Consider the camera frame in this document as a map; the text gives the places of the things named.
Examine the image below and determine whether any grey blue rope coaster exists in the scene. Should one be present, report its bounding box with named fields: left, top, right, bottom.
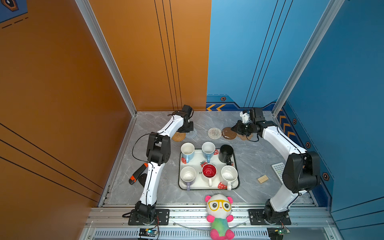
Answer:
left=186, top=129, right=198, bottom=139

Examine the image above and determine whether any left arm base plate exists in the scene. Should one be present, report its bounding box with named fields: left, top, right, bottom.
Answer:
left=128, top=209, right=170, bottom=226

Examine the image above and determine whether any plush panda toy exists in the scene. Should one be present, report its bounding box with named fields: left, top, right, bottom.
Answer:
left=205, top=194, right=235, bottom=240

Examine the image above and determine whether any blue mug back left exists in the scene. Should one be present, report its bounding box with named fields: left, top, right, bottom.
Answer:
left=181, top=143, right=195, bottom=164

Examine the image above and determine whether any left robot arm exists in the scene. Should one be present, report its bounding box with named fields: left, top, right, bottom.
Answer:
left=131, top=105, right=194, bottom=225

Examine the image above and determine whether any blue mug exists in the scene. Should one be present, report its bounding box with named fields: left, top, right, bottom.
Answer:
left=181, top=143, right=195, bottom=164
left=202, top=142, right=216, bottom=163

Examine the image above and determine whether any white strawberry serving tray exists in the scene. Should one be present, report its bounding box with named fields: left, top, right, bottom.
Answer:
left=179, top=149, right=240, bottom=191

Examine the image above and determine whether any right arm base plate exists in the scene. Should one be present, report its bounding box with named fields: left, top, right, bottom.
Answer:
left=248, top=209, right=292, bottom=226

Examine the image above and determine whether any red interior mug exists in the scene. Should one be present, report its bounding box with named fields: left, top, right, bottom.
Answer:
left=202, top=164, right=218, bottom=188

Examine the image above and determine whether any cork paw print coaster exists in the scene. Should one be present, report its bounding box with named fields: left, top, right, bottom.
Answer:
left=237, top=134, right=253, bottom=141

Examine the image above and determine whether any white mug front right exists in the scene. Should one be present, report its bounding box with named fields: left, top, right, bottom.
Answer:
left=220, top=166, right=238, bottom=191

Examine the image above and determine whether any black mug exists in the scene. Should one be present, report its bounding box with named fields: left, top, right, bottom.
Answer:
left=219, top=145, right=234, bottom=166

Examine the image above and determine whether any left green circuit board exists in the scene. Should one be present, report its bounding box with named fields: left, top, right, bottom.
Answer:
left=138, top=228, right=159, bottom=240

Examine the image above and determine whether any multicolour woven coaster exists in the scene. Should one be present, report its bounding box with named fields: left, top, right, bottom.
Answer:
left=208, top=128, right=222, bottom=140

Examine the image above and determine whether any right circuit board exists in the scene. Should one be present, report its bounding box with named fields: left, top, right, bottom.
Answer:
left=267, top=228, right=290, bottom=240

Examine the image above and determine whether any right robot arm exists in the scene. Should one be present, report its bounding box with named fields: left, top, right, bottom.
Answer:
left=231, top=108, right=321, bottom=225

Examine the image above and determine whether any dark brown wooden coaster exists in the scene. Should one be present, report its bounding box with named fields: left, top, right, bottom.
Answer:
left=222, top=127, right=237, bottom=140

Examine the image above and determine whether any white mug purple handle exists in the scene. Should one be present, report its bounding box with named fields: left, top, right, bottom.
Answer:
left=180, top=167, right=197, bottom=191

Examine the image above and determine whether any blue mug back middle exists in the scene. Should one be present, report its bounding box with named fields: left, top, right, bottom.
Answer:
left=202, top=142, right=216, bottom=163

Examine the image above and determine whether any small wooden block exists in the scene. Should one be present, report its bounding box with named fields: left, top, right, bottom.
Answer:
left=258, top=175, right=269, bottom=184

